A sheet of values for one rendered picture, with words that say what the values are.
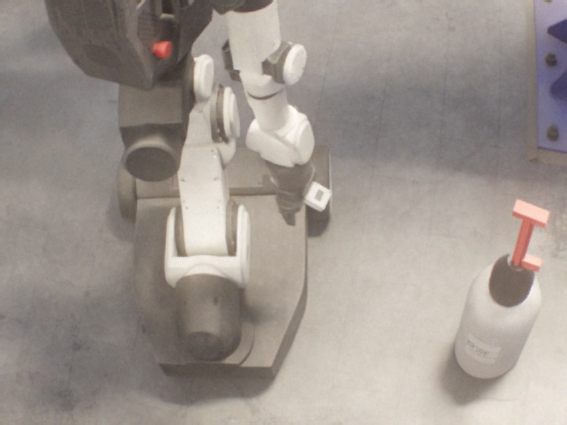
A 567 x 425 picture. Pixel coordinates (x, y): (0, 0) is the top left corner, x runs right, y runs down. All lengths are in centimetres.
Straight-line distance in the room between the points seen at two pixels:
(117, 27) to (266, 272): 115
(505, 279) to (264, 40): 82
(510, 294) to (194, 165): 80
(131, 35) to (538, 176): 165
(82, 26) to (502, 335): 126
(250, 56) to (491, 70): 153
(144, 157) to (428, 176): 125
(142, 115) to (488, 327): 97
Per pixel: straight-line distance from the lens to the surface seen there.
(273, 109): 184
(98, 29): 161
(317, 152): 269
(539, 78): 309
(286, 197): 212
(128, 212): 275
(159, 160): 181
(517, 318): 227
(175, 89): 180
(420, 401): 260
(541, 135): 296
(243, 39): 168
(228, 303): 237
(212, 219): 243
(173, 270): 242
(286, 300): 253
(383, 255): 276
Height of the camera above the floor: 248
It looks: 61 degrees down
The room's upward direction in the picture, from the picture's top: 8 degrees counter-clockwise
